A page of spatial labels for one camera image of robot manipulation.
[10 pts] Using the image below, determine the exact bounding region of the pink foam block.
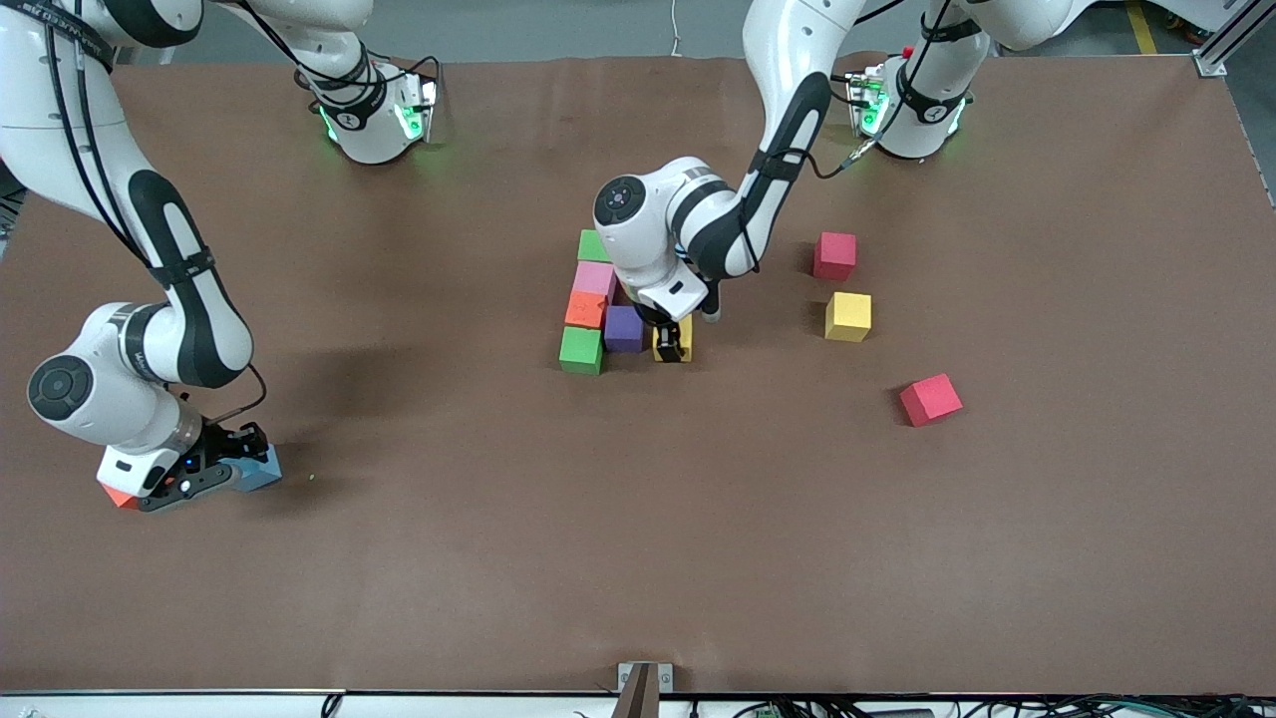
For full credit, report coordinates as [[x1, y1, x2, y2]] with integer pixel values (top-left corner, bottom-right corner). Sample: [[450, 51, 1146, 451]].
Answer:
[[572, 260, 619, 300]]

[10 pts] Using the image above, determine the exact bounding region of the aluminium frame post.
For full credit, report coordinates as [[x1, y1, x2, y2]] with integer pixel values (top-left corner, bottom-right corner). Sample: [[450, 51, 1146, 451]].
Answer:
[[1191, 0, 1276, 79]]

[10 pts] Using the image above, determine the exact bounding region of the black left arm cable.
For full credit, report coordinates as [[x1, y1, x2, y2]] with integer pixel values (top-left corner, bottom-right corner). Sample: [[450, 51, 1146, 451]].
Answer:
[[807, 0, 983, 182]]

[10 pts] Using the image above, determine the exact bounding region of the red foam block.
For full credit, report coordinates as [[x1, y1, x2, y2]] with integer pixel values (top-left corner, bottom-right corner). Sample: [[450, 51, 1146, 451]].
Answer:
[[812, 231, 858, 282], [899, 373, 964, 428]]

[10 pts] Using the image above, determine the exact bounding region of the blue foam block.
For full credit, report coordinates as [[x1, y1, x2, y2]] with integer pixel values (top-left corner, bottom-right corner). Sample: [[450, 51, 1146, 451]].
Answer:
[[234, 444, 283, 493]]

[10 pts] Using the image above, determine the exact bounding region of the brown table mat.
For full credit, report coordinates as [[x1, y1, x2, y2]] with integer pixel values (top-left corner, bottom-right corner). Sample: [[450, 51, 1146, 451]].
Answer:
[[0, 55, 1276, 696]]

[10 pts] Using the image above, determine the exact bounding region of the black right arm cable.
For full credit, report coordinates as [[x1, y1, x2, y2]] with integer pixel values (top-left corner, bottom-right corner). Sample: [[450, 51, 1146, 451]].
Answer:
[[40, 0, 268, 425]]

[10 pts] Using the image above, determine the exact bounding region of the purple foam block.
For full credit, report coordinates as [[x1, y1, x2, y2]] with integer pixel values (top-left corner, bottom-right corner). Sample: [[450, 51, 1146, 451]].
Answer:
[[604, 305, 646, 353]]

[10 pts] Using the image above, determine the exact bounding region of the yellow foam block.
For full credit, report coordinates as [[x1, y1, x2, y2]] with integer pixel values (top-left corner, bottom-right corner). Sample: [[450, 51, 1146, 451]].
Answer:
[[824, 291, 873, 344], [653, 315, 693, 364]]

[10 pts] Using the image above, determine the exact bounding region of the black cable bundle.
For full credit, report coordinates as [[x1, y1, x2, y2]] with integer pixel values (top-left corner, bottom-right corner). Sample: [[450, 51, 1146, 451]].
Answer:
[[688, 695, 1276, 718]]

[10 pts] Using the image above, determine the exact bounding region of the metal mount bracket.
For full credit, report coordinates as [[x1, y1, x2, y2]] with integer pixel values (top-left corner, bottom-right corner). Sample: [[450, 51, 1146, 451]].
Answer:
[[610, 661, 675, 718]]

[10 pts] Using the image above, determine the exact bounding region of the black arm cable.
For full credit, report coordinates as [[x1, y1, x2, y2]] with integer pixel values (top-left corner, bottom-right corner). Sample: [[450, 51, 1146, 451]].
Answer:
[[40, 0, 268, 425], [807, 0, 983, 182]]

